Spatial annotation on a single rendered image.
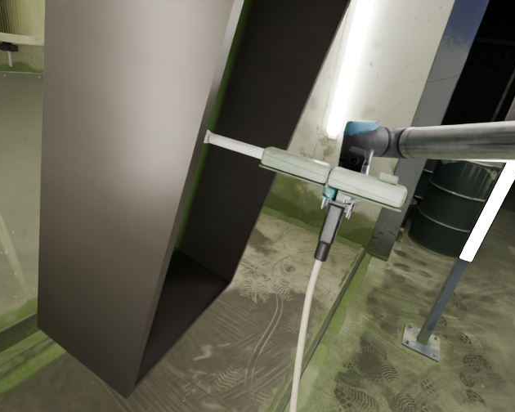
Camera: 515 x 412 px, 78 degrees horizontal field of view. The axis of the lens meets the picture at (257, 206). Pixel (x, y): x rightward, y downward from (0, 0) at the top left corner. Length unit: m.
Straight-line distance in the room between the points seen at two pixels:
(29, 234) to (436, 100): 2.51
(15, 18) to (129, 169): 1.11
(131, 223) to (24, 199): 1.21
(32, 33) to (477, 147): 1.58
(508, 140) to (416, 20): 1.88
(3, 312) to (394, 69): 2.61
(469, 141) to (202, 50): 0.62
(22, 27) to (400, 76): 2.15
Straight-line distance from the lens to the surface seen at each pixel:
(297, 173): 0.69
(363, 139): 0.95
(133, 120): 0.60
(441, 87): 2.57
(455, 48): 2.59
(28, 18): 1.66
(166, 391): 1.58
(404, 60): 2.60
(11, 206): 1.83
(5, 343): 1.82
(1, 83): 2.03
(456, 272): 1.97
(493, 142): 0.84
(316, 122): 2.73
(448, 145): 0.90
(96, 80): 0.65
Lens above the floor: 1.34
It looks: 24 degrees down
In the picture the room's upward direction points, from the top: 10 degrees clockwise
